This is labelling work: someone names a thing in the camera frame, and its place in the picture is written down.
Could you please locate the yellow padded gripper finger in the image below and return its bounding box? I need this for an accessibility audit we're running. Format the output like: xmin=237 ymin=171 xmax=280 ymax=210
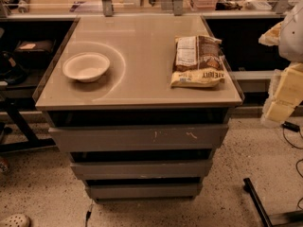
xmin=260 ymin=62 xmax=303 ymax=127

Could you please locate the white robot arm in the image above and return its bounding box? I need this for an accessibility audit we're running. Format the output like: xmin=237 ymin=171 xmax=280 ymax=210
xmin=258 ymin=0 xmax=303 ymax=127

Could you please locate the grey top drawer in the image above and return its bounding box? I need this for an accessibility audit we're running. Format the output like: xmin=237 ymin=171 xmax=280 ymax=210
xmin=49 ymin=124 xmax=228 ymax=152

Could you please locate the grey drawer cabinet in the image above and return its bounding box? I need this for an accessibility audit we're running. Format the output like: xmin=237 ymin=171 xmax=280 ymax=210
xmin=34 ymin=15 xmax=243 ymax=188

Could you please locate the black power adapter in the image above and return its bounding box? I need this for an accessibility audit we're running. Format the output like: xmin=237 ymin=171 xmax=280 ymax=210
xmin=282 ymin=122 xmax=300 ymax=132

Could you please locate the brown yellow snack bag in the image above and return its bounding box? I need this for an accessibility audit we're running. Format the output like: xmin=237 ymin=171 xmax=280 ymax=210
xmin=170 ymin=35 xmax=225 ymax=88

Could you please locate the white paper bowl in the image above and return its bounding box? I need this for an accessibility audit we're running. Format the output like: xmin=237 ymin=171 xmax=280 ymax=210
xmin=62 ymin=52 xmax=110 ymax=83

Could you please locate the black bag on shelf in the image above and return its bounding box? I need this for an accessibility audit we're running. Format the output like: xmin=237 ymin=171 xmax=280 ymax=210
xmin=13 ymin=40 xmax=55 ymax=69

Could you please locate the white perforated clog shoe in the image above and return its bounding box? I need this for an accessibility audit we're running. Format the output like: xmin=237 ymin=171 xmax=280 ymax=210
xmin=0 ymin=214 xmax=31 ymax=227

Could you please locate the black cable under cabinet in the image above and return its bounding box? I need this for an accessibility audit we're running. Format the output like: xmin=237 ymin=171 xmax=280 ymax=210
xmin=84 ymin=201 xmax=95 ymax=227

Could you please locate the black left table frame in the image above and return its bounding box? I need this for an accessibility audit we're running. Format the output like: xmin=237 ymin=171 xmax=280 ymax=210
xmin=0 ymin=98 xmax=55 ymax=153

